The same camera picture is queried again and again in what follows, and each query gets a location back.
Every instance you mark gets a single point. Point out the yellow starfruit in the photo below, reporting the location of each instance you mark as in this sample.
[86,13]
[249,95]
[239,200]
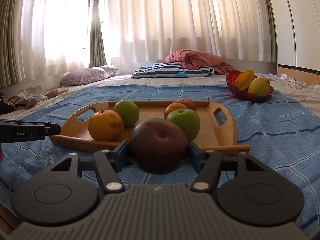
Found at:
[243,81]

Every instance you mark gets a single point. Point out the white clothes pile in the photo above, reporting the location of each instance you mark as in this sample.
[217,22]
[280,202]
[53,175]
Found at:
[303,83]

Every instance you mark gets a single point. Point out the large green apple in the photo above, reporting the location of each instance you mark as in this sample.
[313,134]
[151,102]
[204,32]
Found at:
[128,111]

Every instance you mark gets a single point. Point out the yellow mango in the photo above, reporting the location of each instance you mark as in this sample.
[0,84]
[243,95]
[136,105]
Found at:
[260,86]

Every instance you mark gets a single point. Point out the green drape curtain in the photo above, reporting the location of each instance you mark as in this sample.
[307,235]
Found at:
[96,45]
[274,53]

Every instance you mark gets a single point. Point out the small green apple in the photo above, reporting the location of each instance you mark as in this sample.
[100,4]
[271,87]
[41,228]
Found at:
[187,120]

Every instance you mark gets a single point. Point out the purple pillow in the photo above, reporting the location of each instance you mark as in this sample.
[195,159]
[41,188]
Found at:
[85,76]

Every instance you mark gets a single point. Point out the white sheer curtain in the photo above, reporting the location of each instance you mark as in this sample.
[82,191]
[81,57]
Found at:
[55,34]

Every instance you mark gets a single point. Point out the right green drape curtain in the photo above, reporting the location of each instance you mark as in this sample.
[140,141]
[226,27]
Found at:
[274,53]

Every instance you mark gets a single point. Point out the white wardrobe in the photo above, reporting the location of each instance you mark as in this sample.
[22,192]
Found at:
[297,32]

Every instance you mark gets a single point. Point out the blue striped pillow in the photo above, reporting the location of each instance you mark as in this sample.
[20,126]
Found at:
[171,70]

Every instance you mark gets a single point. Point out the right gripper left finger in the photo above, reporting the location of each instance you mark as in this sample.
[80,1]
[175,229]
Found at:
[108,163]

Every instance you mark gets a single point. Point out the orange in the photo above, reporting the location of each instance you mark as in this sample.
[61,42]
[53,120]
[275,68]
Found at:
[106,125]
[172,107]

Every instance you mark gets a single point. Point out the red tomato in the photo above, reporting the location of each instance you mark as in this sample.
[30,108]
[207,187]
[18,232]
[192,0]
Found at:
[188,103]

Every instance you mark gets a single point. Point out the red glass fruit bowl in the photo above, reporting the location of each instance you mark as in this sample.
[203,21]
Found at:
[244,95]

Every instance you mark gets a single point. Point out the person's left hand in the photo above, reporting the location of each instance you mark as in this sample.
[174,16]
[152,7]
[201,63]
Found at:
[1,155]

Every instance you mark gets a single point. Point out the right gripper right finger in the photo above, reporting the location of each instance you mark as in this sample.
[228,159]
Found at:
[207,165]

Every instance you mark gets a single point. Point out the clothes pile at left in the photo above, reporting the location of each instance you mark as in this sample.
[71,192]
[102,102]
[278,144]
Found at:
[27,98]

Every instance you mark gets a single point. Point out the blue checkered cloth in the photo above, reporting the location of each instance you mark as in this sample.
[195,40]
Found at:
[283,134]

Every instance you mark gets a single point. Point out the dark purple plum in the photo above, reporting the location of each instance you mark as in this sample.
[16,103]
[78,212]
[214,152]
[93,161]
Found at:
[157,146]

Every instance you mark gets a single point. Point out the wooden serving tray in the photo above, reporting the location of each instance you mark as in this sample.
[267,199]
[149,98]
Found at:
[217,128]

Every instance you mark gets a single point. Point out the pink blanket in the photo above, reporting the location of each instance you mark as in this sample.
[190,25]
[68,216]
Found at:
[194,60]

